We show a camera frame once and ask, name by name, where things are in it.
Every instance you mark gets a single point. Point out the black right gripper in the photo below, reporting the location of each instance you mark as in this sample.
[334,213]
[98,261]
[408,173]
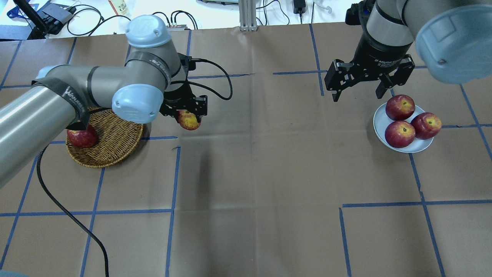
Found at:
[381,52]

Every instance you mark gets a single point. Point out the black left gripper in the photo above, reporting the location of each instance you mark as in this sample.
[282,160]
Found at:
[180,93]

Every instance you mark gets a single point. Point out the red yellow apple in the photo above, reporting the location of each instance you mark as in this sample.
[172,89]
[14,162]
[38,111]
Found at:
[188,120]

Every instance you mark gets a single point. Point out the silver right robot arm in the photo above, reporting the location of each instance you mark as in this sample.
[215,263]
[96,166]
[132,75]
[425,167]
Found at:
[452,37]

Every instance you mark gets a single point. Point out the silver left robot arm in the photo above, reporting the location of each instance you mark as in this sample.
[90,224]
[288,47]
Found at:
[153,80]

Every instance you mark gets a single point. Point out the light blue plate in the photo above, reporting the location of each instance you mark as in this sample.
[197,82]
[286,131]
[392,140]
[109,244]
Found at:
[381,121]

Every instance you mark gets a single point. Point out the red apple on plate far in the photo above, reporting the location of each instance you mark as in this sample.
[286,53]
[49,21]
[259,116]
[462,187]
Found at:
[400,107]

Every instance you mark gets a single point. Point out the red apple on plate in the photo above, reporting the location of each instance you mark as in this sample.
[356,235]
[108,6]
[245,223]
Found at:
[400,107]
[399,134]
[426,125]

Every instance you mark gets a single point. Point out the red apple on plate near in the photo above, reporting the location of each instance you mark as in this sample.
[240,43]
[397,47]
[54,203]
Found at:
[399,134]

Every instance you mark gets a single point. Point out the red apple on plate right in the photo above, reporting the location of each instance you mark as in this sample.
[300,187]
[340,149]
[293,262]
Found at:
[426,125]

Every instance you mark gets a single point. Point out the woven wicker basket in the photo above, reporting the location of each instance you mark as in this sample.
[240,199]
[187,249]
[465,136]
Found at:
[117,139]

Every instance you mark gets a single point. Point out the red apple in basket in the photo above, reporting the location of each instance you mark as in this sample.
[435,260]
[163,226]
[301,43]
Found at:
[83,139]

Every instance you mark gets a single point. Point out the black power adapter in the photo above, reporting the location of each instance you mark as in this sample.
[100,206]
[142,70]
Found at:
[299,7]

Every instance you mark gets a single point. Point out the dark grey box device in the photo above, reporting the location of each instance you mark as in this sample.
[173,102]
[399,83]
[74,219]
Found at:
[54,13]

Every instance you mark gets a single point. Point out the aluminium profile post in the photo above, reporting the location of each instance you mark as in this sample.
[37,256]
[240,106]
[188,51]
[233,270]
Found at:
[247,15]

